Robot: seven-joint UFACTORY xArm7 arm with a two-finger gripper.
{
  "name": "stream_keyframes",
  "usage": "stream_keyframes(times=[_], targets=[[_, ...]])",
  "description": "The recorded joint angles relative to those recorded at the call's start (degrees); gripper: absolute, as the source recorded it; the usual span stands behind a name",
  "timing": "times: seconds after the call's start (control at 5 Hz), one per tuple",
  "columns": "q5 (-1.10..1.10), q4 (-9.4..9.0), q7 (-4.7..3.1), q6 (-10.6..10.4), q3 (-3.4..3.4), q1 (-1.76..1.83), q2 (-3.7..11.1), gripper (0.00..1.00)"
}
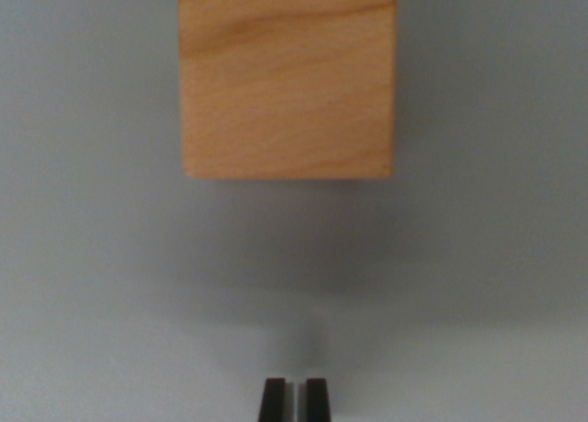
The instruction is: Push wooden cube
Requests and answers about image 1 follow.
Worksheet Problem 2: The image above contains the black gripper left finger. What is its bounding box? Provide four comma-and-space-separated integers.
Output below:
258, 377, 297, 422

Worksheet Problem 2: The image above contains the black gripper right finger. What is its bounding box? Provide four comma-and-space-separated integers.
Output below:
297, 377, 334, 422

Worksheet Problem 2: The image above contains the wooden cube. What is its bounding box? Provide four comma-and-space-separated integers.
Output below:
177, 0, 397, 180

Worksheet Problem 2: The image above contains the grey plastic tray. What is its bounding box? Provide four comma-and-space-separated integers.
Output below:
0, 0, 588, 422

